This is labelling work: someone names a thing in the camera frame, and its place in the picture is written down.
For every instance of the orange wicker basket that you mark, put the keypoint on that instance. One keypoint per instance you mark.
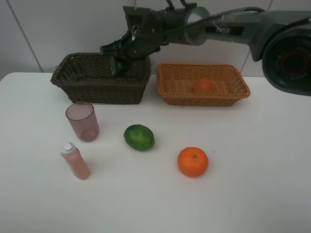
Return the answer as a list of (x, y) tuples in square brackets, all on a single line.
[(175, 84)]

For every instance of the green lime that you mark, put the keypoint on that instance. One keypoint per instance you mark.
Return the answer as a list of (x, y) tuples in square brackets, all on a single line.
[(139, 137)]

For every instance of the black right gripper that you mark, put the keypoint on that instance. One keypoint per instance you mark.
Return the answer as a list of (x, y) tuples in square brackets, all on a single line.
[(141, 40)]

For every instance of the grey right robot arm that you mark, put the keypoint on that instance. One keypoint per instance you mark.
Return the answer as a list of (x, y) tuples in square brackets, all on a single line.
[(281, 40)]

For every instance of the orange mandarin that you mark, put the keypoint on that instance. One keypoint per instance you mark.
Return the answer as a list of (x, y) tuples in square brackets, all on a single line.
[(192, 162)]

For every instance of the dark brown wicker basket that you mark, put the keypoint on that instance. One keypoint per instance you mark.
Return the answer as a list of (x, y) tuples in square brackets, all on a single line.
[(87, 77)]

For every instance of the round brown bread bun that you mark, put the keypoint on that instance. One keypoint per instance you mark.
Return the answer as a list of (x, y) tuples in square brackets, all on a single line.
[(203, 86)]

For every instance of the pink bottle white cap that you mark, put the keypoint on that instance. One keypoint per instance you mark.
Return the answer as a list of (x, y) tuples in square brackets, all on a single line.
[(73, 157)]

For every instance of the translucent pink cup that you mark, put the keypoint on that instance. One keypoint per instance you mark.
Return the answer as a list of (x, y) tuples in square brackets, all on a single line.
[(82, 118)]

